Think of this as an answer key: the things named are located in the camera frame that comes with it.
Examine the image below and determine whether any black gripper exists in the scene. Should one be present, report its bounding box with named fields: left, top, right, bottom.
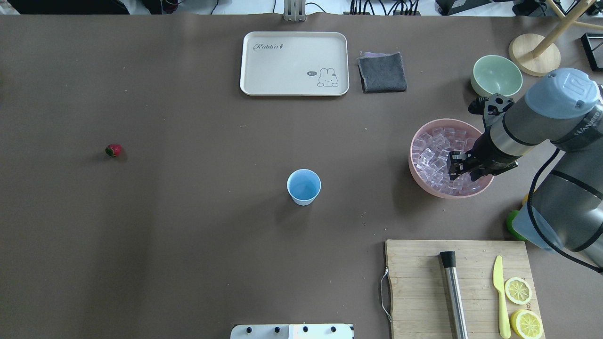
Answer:
left=448, top=141, right=519, bottom=181

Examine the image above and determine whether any red strawberry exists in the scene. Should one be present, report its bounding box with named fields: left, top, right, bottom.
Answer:
left=105, top=144, right=122, bottom=157

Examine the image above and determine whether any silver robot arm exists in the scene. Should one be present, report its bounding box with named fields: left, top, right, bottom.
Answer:
left=447, top=67, right=603, bottom=274

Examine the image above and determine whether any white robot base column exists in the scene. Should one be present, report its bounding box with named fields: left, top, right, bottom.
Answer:
left=230, top=323, right=355, bottom=339

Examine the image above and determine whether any pink bowl of ice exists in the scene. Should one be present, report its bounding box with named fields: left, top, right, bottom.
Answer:
left=408, top=119, right=494, bottom=198

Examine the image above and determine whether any wooden cup rack stand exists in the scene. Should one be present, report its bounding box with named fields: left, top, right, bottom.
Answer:
left=508, top=0, right=603, bottom=77

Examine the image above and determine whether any light blue plastic cup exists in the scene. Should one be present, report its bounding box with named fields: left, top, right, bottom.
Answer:
left=286, top=168, right=322, bottom=206

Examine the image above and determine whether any green lime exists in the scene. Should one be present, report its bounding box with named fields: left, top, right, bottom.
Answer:
left=506, top=210, right=527, bottom=242

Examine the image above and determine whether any steel muddler black tip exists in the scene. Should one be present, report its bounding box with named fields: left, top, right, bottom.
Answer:
left=440, top=251, right=469, bottom=339

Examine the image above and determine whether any mint green bowl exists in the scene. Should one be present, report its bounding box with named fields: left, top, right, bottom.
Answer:
left=470, top=55, right=523, bottom=97

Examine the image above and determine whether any grey folded cloth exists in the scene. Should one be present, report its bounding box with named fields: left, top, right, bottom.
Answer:
left=356, top=52, right=407, bottom=94

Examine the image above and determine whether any yellow plastic knife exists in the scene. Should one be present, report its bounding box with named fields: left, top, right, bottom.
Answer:
left=492, top=255, right=511, bottom=339

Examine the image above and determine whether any lemon half slice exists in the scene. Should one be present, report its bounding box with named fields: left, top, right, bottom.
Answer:
left=504, top=277, right=532, bottom=305
left=510, top=309, right=544, bottom=339

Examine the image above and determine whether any bamboo cutting board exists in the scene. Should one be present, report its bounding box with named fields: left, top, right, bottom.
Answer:
left=385, top=240, right=536, bottom=339

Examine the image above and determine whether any cream rabbit tray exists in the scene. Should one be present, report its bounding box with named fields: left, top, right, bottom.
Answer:
left=239, top=32, right=350, bottom=96

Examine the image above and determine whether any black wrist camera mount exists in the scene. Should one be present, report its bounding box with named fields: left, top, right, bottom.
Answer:
left=467, top=94, right=515, bottom=131

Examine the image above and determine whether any black camera cable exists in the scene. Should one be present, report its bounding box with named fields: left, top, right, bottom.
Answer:
left=527, top=148, right=603, bottom=274

